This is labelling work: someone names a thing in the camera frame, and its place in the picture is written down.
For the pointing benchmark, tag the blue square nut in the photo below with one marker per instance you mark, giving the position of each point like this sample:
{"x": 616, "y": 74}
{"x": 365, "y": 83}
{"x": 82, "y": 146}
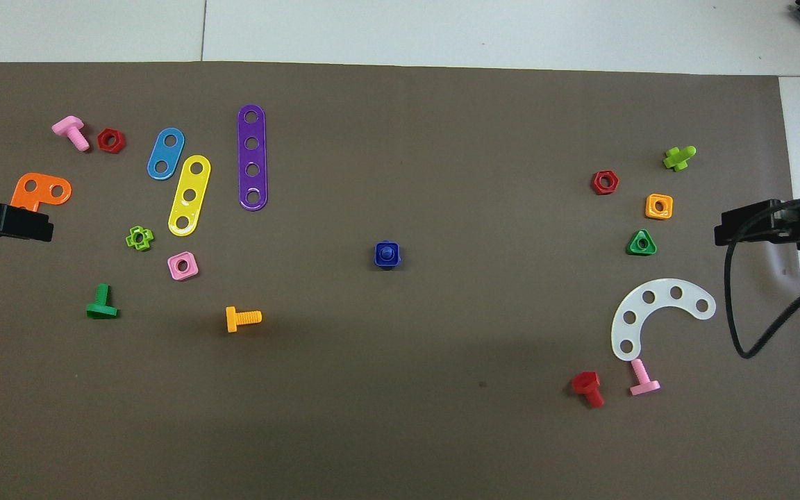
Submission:
{"x": 378, "y": 262}

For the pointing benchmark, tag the blue plastic bolt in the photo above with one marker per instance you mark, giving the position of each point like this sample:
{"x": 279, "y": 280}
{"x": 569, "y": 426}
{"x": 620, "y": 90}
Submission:
{"x": 387, "y": 253}

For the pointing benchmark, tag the orange three-hole corner plate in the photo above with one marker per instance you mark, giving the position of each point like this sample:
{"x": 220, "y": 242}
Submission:
{"x": 23, "y": 200}

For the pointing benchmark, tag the orange square nut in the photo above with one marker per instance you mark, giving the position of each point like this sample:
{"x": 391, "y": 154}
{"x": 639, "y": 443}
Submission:
{"x": 649, "y": 207}

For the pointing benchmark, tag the lime green plastic bolt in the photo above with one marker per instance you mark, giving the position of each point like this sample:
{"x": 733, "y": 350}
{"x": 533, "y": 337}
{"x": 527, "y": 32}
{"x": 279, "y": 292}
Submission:
{"x": 678, "y": 158}

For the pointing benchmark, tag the lime green cross nut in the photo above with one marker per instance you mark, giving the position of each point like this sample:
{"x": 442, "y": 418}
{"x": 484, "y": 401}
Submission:
{"x": 130, "y": 239}

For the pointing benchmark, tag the green triangle nut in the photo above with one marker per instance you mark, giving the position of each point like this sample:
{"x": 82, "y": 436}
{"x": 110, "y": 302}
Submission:
{"x": 632, "y": 248}

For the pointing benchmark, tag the pink plastic bolt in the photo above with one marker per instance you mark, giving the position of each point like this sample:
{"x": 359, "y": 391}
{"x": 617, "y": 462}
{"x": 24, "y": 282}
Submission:
{"x": 78, "y": 137}
{"x": 640, "y": 373}

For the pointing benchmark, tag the red hex nut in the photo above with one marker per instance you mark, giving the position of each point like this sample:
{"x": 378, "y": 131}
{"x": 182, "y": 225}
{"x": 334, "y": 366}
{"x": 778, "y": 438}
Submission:
{"x": 102, "y": 141}
{"x": 596, "y": 183}

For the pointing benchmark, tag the white curved five-hole plate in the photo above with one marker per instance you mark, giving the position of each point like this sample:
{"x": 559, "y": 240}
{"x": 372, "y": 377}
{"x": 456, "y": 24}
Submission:
{"x": 637, "y": 306}

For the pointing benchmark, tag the pink square nut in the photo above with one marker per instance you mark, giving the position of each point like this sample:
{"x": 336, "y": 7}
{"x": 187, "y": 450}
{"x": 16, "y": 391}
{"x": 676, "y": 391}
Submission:
{"x": 172, "y": 269}

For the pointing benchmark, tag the blue two-hole strip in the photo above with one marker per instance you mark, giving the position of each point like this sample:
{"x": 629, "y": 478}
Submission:
{"x": 167, "y": 153}

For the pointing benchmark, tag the yellow three-hole strip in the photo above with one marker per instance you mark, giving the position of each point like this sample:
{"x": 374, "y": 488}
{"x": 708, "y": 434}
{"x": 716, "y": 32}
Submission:
{"x": 193, "y": 182}

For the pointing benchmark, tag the red plastic bolt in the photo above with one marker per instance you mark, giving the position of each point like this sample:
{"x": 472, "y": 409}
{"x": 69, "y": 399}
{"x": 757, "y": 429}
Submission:
{"x": 586, "y": 382}

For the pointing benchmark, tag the purple four-hole strip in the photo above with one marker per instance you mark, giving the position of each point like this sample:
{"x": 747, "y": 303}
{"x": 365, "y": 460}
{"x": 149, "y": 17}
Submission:
{"x": 252, "y": 157}

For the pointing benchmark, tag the orange plastic bolt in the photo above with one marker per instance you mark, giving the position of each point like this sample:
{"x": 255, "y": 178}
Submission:
{"x": 247, "y": 318}

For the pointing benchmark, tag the brown table mat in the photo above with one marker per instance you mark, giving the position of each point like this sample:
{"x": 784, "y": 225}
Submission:
{"x": 400, "y": 417}

